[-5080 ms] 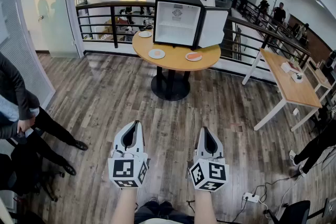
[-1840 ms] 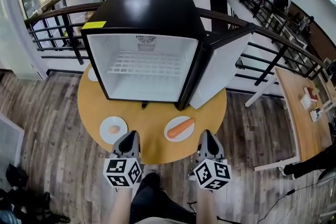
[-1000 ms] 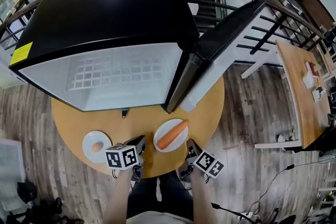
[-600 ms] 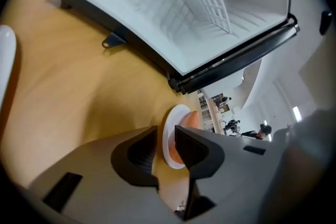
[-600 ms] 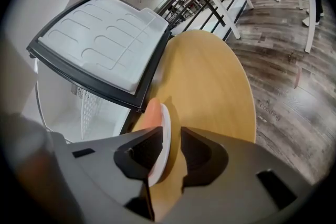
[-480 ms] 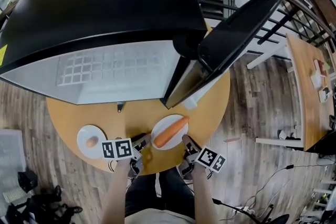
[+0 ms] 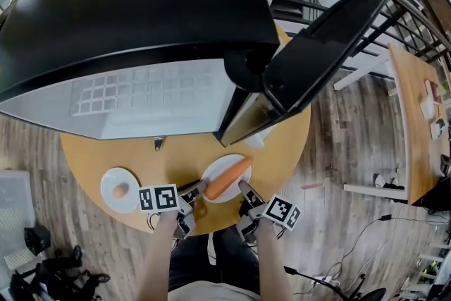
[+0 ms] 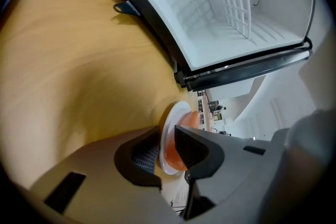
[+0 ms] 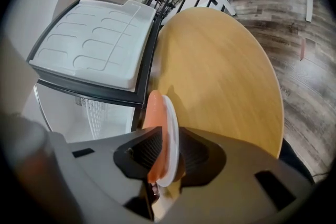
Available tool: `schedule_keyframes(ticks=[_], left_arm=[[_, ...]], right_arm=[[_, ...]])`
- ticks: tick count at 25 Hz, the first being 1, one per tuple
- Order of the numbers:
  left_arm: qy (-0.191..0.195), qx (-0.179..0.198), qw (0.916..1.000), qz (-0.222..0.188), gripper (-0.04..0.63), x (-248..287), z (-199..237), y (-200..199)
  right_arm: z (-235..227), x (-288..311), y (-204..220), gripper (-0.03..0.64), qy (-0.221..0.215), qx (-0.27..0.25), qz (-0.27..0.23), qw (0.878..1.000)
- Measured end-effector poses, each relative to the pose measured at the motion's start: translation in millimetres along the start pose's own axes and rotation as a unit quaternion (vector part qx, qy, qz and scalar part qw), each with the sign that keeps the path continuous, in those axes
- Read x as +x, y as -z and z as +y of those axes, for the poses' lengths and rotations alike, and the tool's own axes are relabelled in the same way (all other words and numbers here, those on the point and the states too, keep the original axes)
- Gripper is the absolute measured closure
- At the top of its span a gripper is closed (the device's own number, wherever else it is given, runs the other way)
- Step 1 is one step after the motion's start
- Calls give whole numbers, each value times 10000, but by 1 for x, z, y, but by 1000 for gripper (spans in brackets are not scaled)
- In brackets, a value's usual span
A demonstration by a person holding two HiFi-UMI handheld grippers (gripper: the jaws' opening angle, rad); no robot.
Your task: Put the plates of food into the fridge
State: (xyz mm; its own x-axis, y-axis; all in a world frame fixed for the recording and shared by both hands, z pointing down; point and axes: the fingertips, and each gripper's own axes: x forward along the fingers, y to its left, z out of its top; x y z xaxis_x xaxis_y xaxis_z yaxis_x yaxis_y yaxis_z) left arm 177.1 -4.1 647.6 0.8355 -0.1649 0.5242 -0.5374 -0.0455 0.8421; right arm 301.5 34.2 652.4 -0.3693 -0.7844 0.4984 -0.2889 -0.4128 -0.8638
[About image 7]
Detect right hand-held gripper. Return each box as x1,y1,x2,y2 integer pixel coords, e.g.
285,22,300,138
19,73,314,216
238,180,302,243

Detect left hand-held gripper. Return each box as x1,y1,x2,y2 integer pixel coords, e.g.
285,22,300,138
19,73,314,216
137,180,209,239

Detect white plate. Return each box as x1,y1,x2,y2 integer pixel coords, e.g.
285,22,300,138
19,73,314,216
201,154,253,204
100,167,142,214

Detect black mini fridge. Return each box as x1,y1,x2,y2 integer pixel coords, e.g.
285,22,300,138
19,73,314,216
0,0,394,149

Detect person's left forearm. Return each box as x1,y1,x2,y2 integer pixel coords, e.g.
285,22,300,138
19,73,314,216
135,211,179,301

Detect person's right forearm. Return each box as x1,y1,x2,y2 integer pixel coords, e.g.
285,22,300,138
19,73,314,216
253,220,295,301

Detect person's dark trousered legs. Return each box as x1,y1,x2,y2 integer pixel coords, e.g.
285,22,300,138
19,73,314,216
168,225,261,293

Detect person's beige shirt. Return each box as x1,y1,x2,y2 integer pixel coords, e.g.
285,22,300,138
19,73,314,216
167,280,261,301

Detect round wooden table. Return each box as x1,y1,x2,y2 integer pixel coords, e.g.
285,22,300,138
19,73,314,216
59,24,313,237

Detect white power strip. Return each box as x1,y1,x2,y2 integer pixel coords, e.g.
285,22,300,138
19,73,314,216
313,274,341,286

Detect black bag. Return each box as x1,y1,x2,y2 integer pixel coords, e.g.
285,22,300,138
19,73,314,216
23,225,52,257

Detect rectangular wooden desk white legs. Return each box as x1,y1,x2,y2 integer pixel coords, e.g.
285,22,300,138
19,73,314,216
333,42,451,205

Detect white-framed glass partition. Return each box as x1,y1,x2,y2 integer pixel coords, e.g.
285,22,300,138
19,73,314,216
0,171,36,271

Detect plain white flat box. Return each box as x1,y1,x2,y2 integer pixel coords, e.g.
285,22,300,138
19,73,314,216
419,98,438,121

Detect white box dark print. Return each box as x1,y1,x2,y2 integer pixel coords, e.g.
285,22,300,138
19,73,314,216
430,118,448,140

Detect red and white flat box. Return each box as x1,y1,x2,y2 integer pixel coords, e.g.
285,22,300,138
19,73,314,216
424,80,445,105

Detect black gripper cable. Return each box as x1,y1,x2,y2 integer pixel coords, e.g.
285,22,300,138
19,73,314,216
283,266,353,301

